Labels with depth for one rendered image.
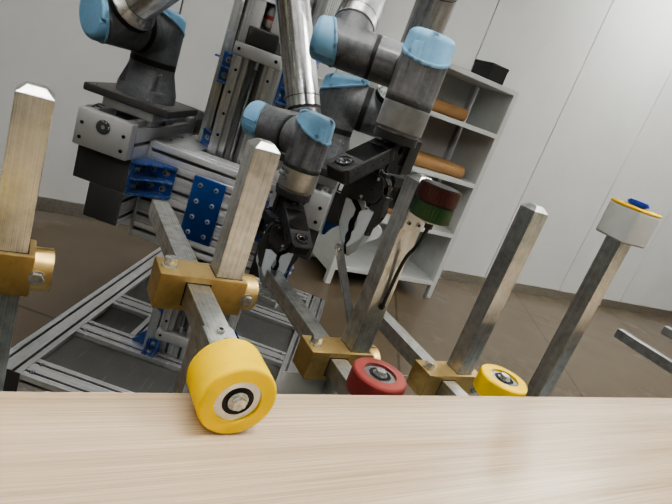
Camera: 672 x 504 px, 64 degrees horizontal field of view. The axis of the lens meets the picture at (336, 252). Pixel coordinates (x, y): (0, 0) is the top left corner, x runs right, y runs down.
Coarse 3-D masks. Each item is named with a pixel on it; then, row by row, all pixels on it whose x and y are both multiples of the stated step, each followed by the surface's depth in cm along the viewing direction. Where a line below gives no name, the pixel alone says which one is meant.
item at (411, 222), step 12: (432, 180) 77; (456, 192) 74; (432, 204) 74; (408, 216) 79; (408, 228) 80; (420, 228) 81; (420, 240) 77; (408, 252) 80; (396, 276) 82; (384, 300) 83
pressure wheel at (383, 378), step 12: (360, 360) 76; (372, 360) 77; (360, 372) 73; (372, 372) 75; (384, 372) 74; (396, 372) 76; (348, 384) 74; (360, 384) 72; (372, 384) 71; (384, 384) 72; (396, 384) 73
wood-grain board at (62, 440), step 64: (0, 448) 43; (64, 448) 45; (128, 448) 48; (192, 448) 50; (256, 448) 53; (320, 448) 56; (384, 448) 60; (448, 448) 64; (512, 448) 69; (576, 448) 75; (640, 448) 82
